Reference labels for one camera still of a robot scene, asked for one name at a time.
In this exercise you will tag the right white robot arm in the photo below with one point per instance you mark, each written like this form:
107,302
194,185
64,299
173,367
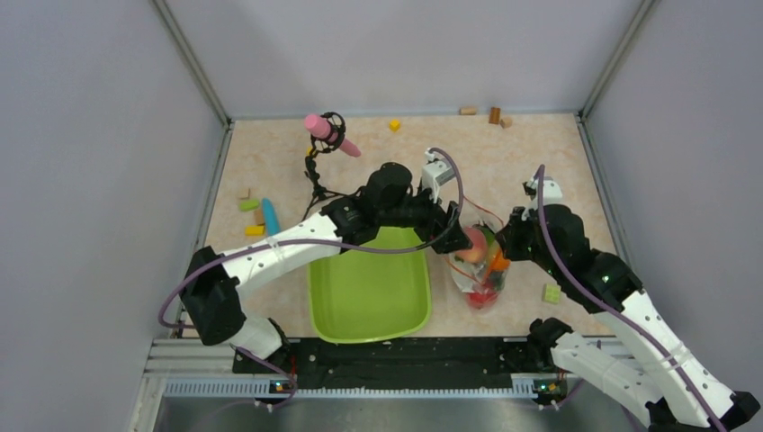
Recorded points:
669,389

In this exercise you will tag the green orange mango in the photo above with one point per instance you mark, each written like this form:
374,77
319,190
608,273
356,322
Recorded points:
495,264

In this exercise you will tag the tan wooden block left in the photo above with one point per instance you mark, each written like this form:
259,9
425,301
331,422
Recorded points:
259,218

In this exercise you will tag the brown wooden block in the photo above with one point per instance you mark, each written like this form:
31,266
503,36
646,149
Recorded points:
494,115

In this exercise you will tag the clear zip top bag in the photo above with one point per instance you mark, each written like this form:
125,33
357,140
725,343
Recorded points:
479,272

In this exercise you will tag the green cylinder block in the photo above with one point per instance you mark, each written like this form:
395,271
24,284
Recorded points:
248,205

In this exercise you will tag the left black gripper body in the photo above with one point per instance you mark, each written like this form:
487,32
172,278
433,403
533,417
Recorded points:
425,223

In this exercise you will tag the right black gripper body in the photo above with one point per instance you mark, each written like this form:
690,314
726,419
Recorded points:
520,244

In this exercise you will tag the green plastic tray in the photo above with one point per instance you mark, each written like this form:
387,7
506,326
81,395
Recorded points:
359,297

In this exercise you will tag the pink toy microphone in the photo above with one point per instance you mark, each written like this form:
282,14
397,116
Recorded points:
328,133

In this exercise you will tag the yellow rectangular block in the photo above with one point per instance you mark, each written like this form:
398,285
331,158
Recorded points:
254,230

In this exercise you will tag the red tomato with stem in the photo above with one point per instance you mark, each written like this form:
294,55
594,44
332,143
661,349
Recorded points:
482,296

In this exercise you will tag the light green lego brick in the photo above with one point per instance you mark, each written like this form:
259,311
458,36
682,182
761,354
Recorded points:
551,293

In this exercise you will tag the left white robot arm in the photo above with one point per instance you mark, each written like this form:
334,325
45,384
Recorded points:
217,283

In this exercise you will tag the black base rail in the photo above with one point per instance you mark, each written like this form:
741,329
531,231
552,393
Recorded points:
413,363

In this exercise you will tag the pink peach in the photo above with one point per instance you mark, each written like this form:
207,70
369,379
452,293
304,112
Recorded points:
478,249

